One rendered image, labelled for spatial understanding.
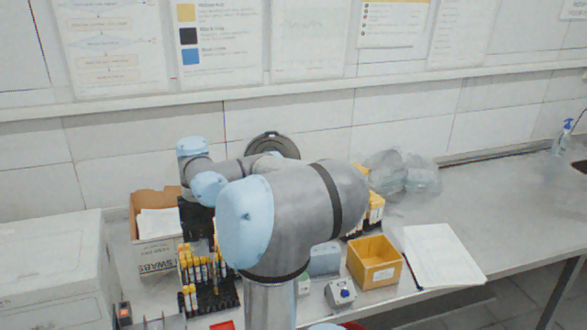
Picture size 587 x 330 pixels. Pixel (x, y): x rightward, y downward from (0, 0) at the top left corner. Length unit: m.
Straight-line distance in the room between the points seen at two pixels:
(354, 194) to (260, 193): 0.13
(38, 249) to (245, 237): 0.73
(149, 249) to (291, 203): 0.90
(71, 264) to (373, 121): 1.23
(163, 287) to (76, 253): 0.37
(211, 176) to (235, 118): 0.69
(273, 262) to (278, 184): 0.10
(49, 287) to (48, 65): 0.70
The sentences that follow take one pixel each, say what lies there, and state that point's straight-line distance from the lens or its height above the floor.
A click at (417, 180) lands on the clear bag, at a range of 1.85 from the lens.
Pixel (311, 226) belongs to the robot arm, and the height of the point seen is 1.51.
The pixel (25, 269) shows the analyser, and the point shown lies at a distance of 1.13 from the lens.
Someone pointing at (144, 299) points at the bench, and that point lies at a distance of 1.39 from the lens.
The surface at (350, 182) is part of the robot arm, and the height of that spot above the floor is 1.54.
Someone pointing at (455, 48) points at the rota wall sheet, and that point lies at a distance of 1.89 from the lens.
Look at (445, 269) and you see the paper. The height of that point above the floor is 0.89.
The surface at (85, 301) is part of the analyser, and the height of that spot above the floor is 1.11.
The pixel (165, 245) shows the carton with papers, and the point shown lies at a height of 0.99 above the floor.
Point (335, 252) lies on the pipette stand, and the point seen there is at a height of 0.97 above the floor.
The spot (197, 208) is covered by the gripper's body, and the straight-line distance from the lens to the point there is 1.10.
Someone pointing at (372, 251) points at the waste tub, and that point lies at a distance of 1.46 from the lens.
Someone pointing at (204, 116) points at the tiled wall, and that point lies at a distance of 1.55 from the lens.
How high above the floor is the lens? 1.85
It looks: 31 degrees down
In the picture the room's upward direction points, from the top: 2 degrees clockwise
